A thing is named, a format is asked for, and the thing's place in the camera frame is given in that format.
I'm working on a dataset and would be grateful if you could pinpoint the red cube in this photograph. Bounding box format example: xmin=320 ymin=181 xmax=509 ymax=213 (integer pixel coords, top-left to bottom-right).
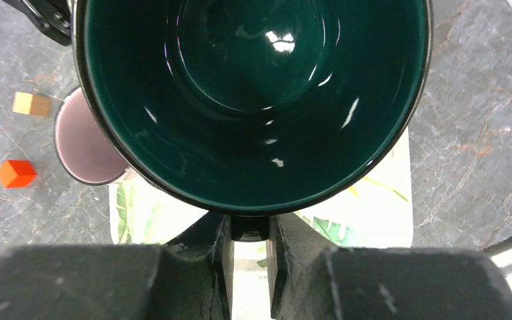
xmin=0 ymin=159 xmax=37 ymax=189

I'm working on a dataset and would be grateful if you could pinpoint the small wooden cube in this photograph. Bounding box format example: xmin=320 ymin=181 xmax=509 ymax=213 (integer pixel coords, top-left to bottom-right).
xmin=12 ymin=92 xmax=51 ymax=118

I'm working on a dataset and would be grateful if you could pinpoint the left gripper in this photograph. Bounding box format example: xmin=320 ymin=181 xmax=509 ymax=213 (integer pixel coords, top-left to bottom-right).
xmin=3 ymin=0 xmax=73 ymax=46

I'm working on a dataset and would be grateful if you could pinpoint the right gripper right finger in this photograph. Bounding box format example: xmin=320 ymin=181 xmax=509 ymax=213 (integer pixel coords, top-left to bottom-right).
xmin=267 ymin=213 xmax=512 ymax=319

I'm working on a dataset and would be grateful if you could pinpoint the dark green mug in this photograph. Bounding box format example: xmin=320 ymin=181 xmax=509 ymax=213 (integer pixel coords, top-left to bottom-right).
xmin=72 ymin=1 xmax=433 ymax=225

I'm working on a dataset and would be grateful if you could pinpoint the floral leaf tray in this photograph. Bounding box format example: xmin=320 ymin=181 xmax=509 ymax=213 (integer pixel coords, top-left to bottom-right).
xmin=108 ymin=133 xmax=413 ymax=319

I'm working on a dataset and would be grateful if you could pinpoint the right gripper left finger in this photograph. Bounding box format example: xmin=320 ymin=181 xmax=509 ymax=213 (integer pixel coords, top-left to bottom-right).
xmin=0 ymin=215 xmax=233 ymax=319

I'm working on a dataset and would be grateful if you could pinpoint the mauve purple mug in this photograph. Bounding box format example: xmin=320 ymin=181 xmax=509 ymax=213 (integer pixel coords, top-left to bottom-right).
xmin=53 ymin=87 xmax=133 ymax=186

